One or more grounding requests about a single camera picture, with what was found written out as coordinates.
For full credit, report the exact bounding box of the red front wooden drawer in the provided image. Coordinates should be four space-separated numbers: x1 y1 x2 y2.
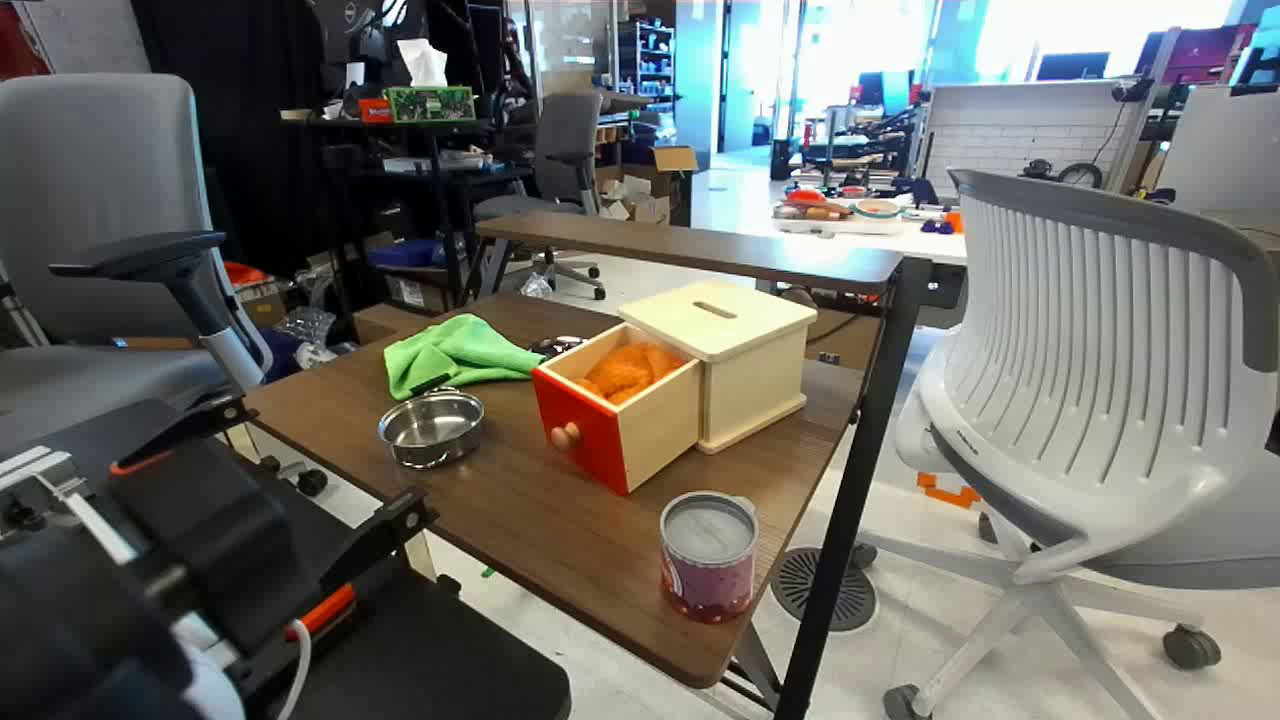
534 324 700 490

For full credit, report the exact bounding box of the orange cloth in drawer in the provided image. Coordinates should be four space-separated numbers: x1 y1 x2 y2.
584 343 680 403

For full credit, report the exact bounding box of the cream wooden drawer box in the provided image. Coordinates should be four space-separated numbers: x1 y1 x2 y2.
624 279 817 453

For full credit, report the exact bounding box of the green cloth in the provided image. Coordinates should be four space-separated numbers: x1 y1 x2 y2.
386 313 539 400

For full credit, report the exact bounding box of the red labelled tin can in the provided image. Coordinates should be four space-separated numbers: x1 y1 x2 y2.
661 490 760 620

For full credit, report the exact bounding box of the small metal bowl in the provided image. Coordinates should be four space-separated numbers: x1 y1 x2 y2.
375 392 485 473

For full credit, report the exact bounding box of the grey chair in background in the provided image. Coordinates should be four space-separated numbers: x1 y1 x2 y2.
521 93 604 300

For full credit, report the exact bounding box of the black shelving rack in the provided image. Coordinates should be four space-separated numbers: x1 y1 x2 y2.
296 87 517 307

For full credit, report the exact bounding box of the green box on shelf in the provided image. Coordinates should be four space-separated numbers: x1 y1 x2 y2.
386 82 478 124

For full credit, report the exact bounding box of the white mesh office chair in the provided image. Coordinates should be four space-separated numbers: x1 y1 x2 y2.
884 167 1280 720

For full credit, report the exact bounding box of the grey office chair left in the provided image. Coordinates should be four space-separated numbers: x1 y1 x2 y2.
0 72 273 453

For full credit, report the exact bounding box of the black table leg frame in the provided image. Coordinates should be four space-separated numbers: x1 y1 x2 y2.
774 254 934 720

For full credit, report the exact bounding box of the black clamp mount foreground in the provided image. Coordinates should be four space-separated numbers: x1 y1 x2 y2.
0 403 571 720

